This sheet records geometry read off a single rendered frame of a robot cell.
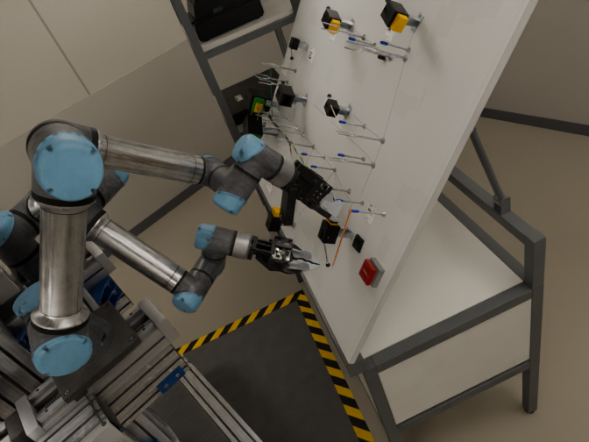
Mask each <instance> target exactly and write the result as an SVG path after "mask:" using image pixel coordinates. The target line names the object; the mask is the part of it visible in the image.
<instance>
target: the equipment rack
mask: <svg viewBox="0 0 589 442"><path fill-rule="evenodd" d="M300 1H301V0H260V2H261V5H262V8H263V11H264V13H263V16H261V17H259V18H257V19H256V18H255V19H254V20H252V21H250V22H247V23H245V24H243V25H240V26H238V27H236V28H234V29H231V30H229V31H228V32H224V33H222V34H220V35H218V36H216V37H214V38H212V39H210V40H208V41H204V42H201V41H200V40H199V39H198V38H197V36H196V34H195V30H194V28H193V26H192V24H191V22H190V20H189V17H188V14H187V13H186V10H185V8H184V6H183V4H182V1H181V0H170V2H171V5H172V6H173V8H174V11H175V14H176V16H177V18H178V19H179V21H180V24H181V27H182V29H183V31H184V33H185V35H186V37H187V39H188V42H189V44H190V46H191V48H192V50H193V52H194V55H195V57H196V59H197V61H198V64H199V66H200V68H201V70H202V73H203V75H204V77H205V79H206V81H207V84H208V85H209V88H210V90H211V92H212V95H213V97H214V98H215V100H216V104H217V106H218V108H219V110H220V111H221V114H222V116H223V118H224V121H225V123H226V125H227V127H228V129H229V131H230V134H231V136H232V138H233V140H234V142H235V144H236V143H237V141H238V140H239V139H240V138H241V137H242V136H243V133H242V131H243V124H241V125H236V124H235V121H234V119H233V117H232V115H231V112H230V110H229V107H228V105H227V103H226V102H225V99H224V96H223V94H222V91H221V90H220V88H219V86H218V83H217V81H216V77H215V76H214V74H213V72H212V69H211V67H210V65H209V62H208V59H210V58H213V57H215V56H217V55H219V54H221V53H224V52H227V51H229V50H231V49H232V48H235V47H237V46H241V45H243V44H244V43H246V42H249V41H251V40H253V39H256V38H258V37H260V36H263V35H265V34H267V33H269V32H272V31H275V34H276V37H277V40H278V42H279V45H280V50H281V52H282V55H283V58H285V55H284V53H283V49H282V46H281V43H280V37H279V34H278V31H277V29H279V28H280V30H281V34H282V37H283V40H284V43H285V46H286V48H287V43H286V40H285V37H284V34H283V31H282V29H281V27H283V26H285V25H289V24H291V23H293V22H294V21H295V17H296V13H297V11H298V7H299V4H300ZM287 15H289V16H287ZM286 16H287V17H286ZM280 18H281V19H280ZM279 19H280V20H279ZM270 23H271V24H270ZM264 25H266V26H264ZM262 26H263V27H262ZM260 27H261V28H260ZM258 28H259V29H258ZM256 29H257V30H256ZM253 30H255V31H253ZM252 31H253V32H252ZM246 33H247V34H246ZM244 34H245V35H244ZM242 35H243V36H242ZM239 36H241V37H239ZM238 37H239V38H238ZM232 39H233V40H232ZM228 41H229V42H228ZM225 42H227V43H225ZM224 43H225V44H224ZM219 45H221V46H219ZM211 48H213V49H211ZM210 49H211V50H210ZM208 50H209V51H208ZM205 51H207V52H205ZM240 132H241V133H240ZM255 189H256V190H257V192H258V195H259V198H260V200H261V202H262V204H263V206H264V208H265V210H266V214H267V215H268V213H269V209H268V208H267V206H266V202H265V200H264V198H263V196H262V195H261V193H260V191H259V188H258V186H257V187H256V188H255ZM295 275H296V277H297V280H298V282H303V279H302V277H301V275H300V273H296V274H295Z"/></svg>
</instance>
